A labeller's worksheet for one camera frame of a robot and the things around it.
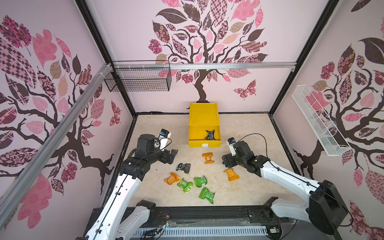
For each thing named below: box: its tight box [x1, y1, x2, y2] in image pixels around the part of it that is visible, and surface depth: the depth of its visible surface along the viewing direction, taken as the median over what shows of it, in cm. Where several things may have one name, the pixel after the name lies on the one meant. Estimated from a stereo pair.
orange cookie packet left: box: [164, 172, 181, 185], surface depth 87 cm
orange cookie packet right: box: [223, 168, 240, 182], surface depth 89 cm
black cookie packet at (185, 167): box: [176, 163, 191, 174], surface depth 92 cm
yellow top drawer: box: [188, 124, 221, 148], surface depth 89 cm
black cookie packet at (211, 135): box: [204, 129, 216, 141], surface depth 87 cm
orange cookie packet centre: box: [202, 152, 215, 164], surface depth 96 cm
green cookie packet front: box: [198, 187, 215, 205], surface depth 81 cm
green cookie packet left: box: [177, 177, 194, 194], surface depth 85 cm
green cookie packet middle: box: [193, 175, 208, 188], surface depth 87 cm
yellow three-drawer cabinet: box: [188, 103, 222, 148], surface depth 89 cm
